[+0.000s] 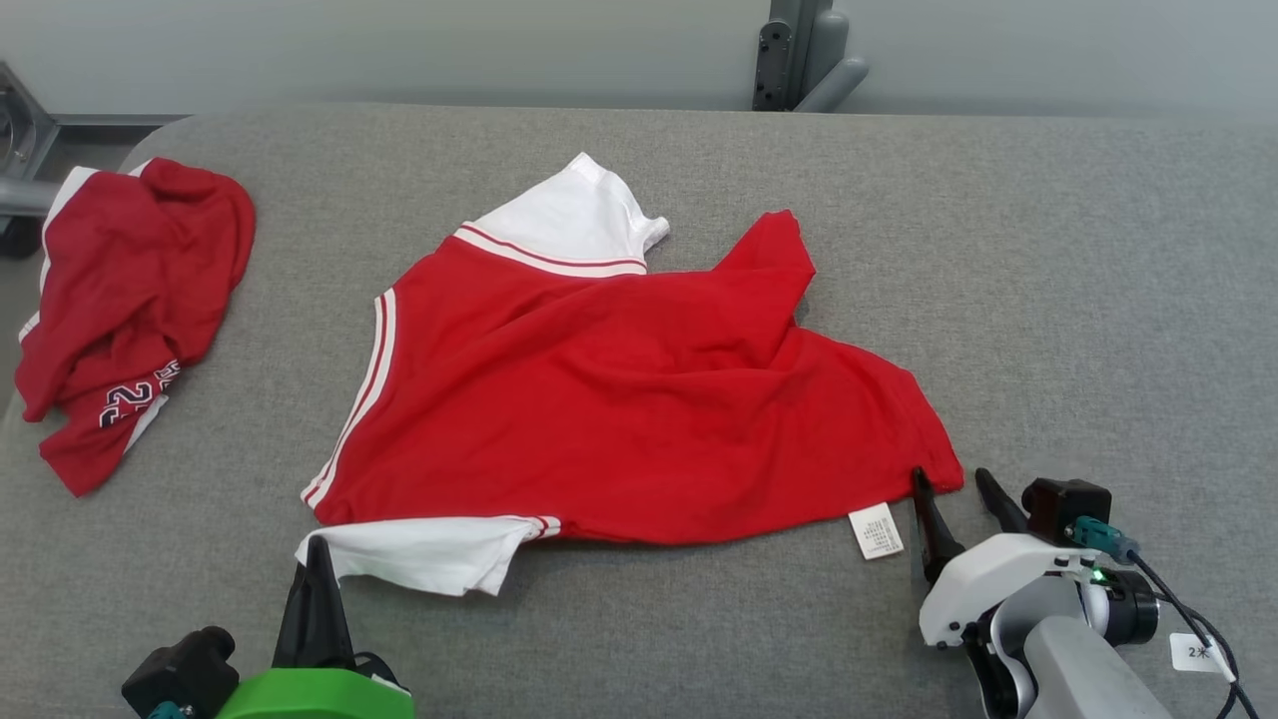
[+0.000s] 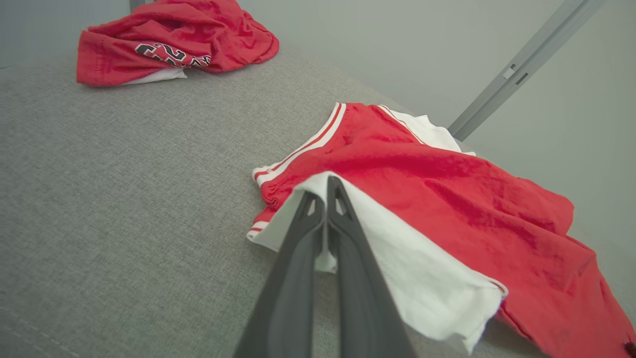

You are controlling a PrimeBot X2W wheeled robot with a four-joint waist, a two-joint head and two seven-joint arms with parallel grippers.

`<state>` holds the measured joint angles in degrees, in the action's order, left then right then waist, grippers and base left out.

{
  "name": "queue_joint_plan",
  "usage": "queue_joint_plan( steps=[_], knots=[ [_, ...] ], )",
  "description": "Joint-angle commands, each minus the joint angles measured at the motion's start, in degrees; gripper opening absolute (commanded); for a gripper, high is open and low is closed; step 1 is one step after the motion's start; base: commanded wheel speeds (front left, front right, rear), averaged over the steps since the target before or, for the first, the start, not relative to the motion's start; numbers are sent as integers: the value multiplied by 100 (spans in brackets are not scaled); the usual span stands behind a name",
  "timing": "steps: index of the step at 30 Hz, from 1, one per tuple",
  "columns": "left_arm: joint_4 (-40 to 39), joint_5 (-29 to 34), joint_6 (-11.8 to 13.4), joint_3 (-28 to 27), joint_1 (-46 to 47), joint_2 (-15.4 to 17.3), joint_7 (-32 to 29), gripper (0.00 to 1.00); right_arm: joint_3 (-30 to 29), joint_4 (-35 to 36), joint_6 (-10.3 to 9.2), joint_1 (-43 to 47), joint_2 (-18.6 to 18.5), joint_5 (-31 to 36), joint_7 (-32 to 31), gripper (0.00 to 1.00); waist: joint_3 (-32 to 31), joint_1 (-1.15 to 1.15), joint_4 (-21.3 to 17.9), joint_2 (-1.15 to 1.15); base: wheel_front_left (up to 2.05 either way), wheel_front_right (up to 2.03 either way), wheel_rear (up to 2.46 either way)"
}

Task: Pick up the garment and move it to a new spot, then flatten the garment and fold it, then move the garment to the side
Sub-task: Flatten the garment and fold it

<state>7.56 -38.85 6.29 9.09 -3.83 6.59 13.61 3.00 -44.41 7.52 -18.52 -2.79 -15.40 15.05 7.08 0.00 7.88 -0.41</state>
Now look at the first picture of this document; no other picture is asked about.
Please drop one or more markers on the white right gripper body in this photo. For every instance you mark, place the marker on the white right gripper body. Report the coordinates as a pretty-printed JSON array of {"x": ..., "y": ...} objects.
[{"x": 988, "y": 574}]

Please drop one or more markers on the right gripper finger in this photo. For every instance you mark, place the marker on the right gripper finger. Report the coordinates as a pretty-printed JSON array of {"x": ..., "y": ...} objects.
[
  {"x": 934, "y": 534},
  {"x": 1003, "y": 509}
]

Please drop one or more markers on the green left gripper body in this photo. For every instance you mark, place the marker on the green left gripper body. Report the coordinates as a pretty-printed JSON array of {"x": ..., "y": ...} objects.
[{"x": 319, "y": 697}]

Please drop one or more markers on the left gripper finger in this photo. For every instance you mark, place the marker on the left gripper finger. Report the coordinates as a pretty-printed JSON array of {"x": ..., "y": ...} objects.
[
  {"x": 300, "y": 624},
  {"x": 334, "y": 629}
]

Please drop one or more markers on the red jersey with white sleeves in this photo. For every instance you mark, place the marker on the red jersey with white sleeves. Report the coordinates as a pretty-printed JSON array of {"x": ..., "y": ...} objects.
[{"x": 619, "y": 399}]

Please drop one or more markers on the red Bulls 23 jersey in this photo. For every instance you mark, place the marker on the red Bulls 23 jersey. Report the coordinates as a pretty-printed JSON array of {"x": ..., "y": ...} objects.
[{"x": 130, "y": 280}]

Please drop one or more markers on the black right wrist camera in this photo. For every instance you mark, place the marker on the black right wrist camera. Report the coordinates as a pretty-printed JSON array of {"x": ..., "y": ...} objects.
[{"x": 1063, "y": 504}]

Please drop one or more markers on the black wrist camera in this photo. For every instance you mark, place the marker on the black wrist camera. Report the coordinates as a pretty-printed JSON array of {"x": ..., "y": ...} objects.
[
  {"x": 180, "y": 669},
  {"x": 1063, "y": 504}
]

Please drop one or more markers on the teal right camera connector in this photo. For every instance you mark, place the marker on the teal right camera connector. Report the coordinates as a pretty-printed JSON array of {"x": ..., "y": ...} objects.
[{"x": 1098, "y": 539}]

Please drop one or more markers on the teal camera connector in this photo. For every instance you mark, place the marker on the teal camera connector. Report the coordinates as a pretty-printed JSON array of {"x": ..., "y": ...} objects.
[
  {"x": 1098, "y": 539},
  {"x": 168, "y": 711}
]

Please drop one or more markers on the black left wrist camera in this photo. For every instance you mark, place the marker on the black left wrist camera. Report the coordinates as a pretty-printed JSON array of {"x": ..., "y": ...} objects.
[{"x": 180, "y": 669}]

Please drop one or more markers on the teal left camera connector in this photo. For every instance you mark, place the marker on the teal left camera connector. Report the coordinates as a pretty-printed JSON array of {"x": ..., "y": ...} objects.
[{"x": 168, "y": 711}]

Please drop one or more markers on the grey metal frame post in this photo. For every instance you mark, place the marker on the grey metal frame post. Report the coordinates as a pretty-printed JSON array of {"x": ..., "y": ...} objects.
[{"x": 799, "y": 50}]

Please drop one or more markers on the grey slanted metal frame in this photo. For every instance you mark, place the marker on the grey slanted metal frame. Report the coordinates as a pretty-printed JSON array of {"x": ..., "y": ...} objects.
[{"x": 30, "y": 190}]

